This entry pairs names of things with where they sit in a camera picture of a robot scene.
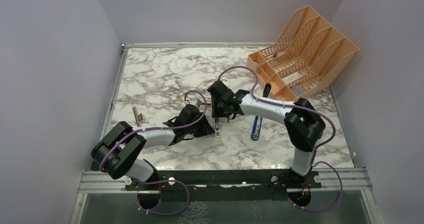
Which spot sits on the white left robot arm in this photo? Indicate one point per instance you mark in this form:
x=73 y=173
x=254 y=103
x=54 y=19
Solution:
x=118 y=152

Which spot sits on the metal stapler magazine rail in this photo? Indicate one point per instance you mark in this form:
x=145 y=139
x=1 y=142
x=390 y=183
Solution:
x=139 y=118

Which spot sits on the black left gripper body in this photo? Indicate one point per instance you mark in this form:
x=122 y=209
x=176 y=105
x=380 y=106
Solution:
x=198 y=129

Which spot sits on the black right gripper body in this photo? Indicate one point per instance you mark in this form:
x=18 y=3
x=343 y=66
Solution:
x=218 y=110

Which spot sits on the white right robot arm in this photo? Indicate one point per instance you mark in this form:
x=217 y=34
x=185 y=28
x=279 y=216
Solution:
x=303 y=123

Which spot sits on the peach plastic desk organizer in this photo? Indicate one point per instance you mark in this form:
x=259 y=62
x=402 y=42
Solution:
x=308 y=57

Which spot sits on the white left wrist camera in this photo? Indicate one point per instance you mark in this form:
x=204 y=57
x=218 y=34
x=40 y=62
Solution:
x=197 y=103

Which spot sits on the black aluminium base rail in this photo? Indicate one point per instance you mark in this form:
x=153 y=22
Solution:
x=227 y=185

